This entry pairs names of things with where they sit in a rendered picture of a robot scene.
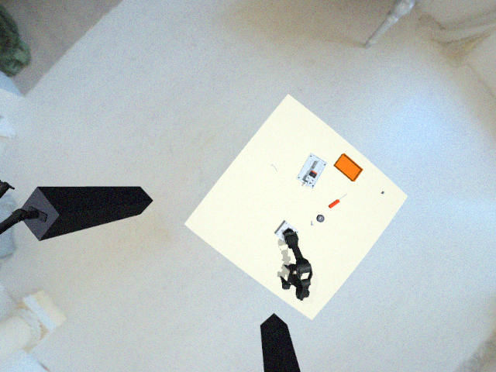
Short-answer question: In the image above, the orange rectangular tray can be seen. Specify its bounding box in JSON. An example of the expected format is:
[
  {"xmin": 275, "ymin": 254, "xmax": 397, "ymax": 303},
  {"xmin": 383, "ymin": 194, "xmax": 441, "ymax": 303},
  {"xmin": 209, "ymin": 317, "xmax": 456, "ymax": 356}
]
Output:
[{"xmin": 333, "ymin": 153, "xmax": 363, "ymax": 181}]

